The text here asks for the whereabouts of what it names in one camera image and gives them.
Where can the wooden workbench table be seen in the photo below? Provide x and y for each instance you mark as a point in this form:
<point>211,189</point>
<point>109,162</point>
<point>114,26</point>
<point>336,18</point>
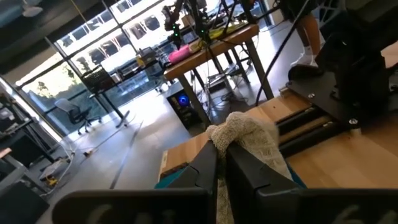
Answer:
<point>236,39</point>

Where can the computer tower with blue light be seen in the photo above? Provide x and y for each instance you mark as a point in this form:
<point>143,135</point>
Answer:
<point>183,105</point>

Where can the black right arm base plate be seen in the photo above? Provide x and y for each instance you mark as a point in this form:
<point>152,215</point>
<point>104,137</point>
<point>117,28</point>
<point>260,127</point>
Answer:
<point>314,90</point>

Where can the pink cloth bundle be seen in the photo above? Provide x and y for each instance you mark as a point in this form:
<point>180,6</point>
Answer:
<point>178,55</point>

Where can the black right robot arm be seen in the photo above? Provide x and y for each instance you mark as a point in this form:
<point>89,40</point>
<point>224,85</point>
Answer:
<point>357,62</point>

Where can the grey waffle microfiber towel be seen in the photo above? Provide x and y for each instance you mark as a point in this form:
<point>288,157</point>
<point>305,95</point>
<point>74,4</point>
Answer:
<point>248,133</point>

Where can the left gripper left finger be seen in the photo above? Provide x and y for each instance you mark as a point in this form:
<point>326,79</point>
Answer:
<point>202,174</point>

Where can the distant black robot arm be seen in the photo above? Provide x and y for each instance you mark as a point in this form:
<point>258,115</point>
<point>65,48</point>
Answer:
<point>199,18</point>
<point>174,18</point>

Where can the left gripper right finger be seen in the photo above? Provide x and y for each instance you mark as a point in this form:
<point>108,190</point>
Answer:
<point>245,180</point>

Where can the teal storage bin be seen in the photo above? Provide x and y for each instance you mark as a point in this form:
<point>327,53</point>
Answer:
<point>169,180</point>

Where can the grey office chair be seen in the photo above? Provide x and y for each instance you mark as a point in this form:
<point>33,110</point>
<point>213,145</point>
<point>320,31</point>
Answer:
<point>70,109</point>

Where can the person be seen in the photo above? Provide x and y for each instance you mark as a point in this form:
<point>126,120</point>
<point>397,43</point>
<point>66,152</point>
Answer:
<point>311,34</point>

